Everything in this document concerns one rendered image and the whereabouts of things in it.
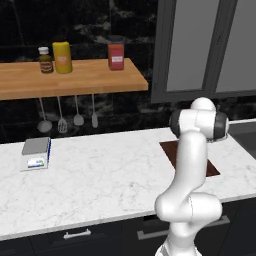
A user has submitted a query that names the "dark drawer front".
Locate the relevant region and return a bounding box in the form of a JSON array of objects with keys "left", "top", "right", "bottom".
[{"left": 28, "top": 220, "right": 124, "bottom": 256}]

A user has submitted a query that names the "red sauce jar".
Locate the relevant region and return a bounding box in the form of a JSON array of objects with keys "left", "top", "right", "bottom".
[{"left": 107, "top": 35, "right": 126, "bottom": 72}]

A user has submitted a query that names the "white kitchen scale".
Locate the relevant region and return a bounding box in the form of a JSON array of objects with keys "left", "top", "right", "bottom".
[{"left": 20, "top": 136, "right": 52, "bottom": 173}]

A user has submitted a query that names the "yellow mustard bottle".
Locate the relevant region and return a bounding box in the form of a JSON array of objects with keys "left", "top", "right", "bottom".
[{"left": 51, "top": 41, "right": 74, "bottom": 75}]

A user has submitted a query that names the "small brown sauce bottle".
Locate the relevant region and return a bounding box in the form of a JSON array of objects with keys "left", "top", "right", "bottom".
[{"left": 37, "top": 46, "right": 54, "bottom": 75}]

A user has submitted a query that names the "silver drawer handle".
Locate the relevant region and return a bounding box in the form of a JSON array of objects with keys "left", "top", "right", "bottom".
[{"left": 62, "top": 228, "right": 93, "bottom": 241}]

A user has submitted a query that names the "stainless steel sink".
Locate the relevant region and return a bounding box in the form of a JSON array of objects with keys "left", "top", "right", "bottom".
[{"left": 227, "top": 118, "right": 256, "bottom": 161}]

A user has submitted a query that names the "grey hanging ladle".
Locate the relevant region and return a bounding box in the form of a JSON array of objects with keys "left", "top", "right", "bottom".
[{"left": 36, "top": 97, "right": 54, "bottom": 134}]

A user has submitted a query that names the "grey hanging narrow spatula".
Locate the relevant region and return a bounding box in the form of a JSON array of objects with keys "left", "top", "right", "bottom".
[{"left": 91, "top": 93, "right": 99, "bottom": 129}]

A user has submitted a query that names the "wooden wall shelf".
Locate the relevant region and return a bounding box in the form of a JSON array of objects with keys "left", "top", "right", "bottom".
[{"left": 0, "top": 57, "right": 150, "bottom": 101}]

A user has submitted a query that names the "dark brown cutting board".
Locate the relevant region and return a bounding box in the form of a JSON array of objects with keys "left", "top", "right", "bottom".
[{"left": 159, "top": 139, "right": 221, "bottom": 178}]

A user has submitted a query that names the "grey hanging slotted spatula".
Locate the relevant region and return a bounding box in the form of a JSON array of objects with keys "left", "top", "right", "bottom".
[{"left": 56, "top": 96, "right": 69, "bottom": 134}]

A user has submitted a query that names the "grey framed window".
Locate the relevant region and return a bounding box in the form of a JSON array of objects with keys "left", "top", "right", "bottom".
[{"left": 150, "top": 0, "right": 256, "bottom": 104}]

